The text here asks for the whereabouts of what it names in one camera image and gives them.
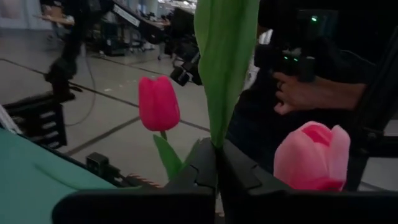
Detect background black desk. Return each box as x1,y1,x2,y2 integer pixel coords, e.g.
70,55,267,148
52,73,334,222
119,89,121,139
102,0,172,57

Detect black diagonal frame strut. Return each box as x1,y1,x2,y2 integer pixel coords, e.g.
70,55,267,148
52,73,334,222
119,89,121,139
345,26,398,192

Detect black slotted box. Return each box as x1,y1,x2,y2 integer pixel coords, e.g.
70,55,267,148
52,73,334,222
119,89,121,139
0,92,68,151

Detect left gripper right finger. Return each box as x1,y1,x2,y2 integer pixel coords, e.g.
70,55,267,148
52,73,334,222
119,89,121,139
217,139,398,224

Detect green table mat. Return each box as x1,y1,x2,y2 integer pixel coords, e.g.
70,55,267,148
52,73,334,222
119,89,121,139
0,128,141,224

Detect person's hand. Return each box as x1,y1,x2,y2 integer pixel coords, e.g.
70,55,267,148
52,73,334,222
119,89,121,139
272,71,315,116

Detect pink tulip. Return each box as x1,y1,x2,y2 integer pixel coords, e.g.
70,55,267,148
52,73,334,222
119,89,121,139
193,0,261,149
273,121,352,192

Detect small black white object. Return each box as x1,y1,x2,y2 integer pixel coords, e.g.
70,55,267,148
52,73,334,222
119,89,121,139
169,52,203,87

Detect person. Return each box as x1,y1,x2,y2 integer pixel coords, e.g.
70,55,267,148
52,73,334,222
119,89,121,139
226,0,398,175

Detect person's forearm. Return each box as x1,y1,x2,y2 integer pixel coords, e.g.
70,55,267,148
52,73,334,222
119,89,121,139
312,75,368,111

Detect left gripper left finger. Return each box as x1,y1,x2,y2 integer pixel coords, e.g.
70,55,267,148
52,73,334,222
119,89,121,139
51,138,218,224

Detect black handheld device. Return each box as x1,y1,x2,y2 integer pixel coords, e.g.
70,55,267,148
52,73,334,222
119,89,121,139
254,43,317,83

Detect black office chair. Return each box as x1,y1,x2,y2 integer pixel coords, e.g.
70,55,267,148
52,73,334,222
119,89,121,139
157,6,203,63

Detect red roses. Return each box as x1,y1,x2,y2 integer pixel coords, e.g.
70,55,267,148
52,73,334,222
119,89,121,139
137,75,201,182

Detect black stand pole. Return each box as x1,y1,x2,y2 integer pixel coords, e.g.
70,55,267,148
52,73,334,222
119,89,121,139
44,0,84,103

